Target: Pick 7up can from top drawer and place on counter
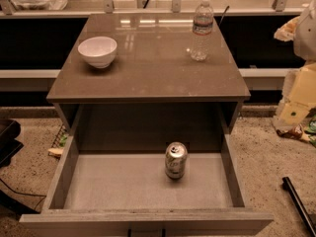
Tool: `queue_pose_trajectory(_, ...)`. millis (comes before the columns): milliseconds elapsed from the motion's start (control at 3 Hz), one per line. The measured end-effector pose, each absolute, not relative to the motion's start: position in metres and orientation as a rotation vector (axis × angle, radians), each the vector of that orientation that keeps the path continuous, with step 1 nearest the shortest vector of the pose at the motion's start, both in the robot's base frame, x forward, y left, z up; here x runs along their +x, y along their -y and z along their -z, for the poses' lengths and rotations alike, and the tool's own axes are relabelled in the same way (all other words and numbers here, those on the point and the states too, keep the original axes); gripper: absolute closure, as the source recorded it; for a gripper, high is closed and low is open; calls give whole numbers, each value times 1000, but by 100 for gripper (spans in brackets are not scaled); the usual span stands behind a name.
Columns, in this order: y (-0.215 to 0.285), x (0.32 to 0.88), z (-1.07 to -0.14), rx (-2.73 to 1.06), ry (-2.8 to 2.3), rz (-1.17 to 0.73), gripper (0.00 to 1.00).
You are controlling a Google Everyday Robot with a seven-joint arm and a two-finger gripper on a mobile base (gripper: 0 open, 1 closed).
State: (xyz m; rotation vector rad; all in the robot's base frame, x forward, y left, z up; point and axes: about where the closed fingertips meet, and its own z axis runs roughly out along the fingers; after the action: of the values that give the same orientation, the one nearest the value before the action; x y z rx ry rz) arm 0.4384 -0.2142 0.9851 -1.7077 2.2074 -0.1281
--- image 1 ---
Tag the clear plastic water bottle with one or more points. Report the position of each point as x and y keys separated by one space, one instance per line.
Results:
x=202 y=29

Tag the open grey top drawer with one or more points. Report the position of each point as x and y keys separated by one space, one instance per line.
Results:
x=103 y=194

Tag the green snack bag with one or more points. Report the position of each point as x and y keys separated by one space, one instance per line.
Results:
x=310 y=130

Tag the black object at left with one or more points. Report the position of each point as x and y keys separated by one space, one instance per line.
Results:
x=9 y=145

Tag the wire basket with snacks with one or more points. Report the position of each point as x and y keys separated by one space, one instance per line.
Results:
x=59 y=142

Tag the black bar on floor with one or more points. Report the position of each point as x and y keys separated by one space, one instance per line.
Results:
x=309 y=219

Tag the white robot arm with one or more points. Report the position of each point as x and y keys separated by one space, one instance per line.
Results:
x=302 y=31

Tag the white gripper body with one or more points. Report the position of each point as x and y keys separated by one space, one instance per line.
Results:
x=306 y=39

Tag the brown snack bag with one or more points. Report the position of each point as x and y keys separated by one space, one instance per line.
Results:
x=294 y=133

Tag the metal railing shelf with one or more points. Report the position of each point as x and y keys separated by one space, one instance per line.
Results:
x=158 y=0

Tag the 7up soda can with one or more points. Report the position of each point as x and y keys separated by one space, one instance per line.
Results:
x=175 y=160

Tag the black drawer handle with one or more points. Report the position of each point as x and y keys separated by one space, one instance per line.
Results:
x=146 y=233

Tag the white ceramic bowl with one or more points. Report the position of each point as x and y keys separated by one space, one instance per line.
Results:
x=99 y=52

